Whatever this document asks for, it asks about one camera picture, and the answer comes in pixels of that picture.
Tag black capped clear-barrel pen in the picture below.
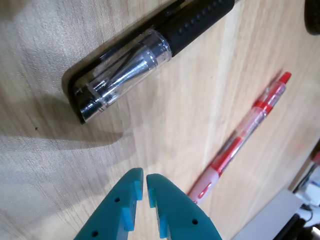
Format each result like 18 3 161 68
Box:
61 0 241 125

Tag grey panel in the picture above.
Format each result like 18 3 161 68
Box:
231 188 312 240

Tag red gel pen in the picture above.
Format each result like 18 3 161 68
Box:
186 71 293 206

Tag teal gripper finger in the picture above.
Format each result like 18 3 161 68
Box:
146 173 223 240
73 167 145 240

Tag black mesh pen holder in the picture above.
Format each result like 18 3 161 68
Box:
303 0 320 36

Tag black bar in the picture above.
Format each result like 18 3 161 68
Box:
274 212 313 240

